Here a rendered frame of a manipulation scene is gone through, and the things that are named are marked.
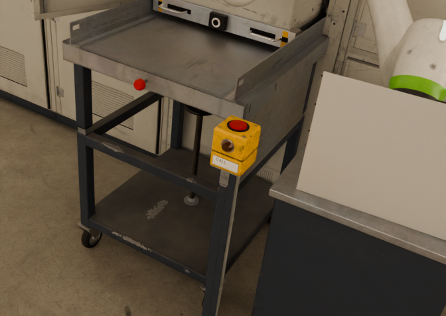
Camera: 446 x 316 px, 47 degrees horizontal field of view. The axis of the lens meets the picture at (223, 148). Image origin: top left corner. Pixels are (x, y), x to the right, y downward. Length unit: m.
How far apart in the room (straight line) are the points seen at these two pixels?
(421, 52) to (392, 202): 0.34
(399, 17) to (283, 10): 0.40
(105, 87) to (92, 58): 0.98
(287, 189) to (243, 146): 0.19
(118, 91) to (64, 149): 0.42
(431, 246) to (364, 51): 0.91
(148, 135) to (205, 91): 1.14
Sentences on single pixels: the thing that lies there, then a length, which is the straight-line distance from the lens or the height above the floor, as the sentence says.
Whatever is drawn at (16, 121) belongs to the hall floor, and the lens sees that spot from 2.95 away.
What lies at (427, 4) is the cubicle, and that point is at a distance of 1.81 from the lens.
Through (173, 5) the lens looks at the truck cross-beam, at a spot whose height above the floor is 0.90.
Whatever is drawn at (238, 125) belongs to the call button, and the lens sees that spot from 1.12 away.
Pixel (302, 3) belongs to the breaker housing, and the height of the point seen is 1.00.
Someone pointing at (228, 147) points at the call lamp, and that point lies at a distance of 1.10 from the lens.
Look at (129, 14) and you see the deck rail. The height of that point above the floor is 0.87.
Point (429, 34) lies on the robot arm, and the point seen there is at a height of 1.11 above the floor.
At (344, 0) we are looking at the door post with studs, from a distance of 1.89.
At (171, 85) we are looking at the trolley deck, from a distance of 1.43.
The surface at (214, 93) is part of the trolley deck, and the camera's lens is 1.38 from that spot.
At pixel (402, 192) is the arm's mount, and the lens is 1.17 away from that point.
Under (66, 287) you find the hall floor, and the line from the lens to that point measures 1.98.
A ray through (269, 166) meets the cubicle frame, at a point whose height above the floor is 0.23.
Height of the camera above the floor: 1.46
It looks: 32 degrees down
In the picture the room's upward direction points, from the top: 8 degrees clockwise
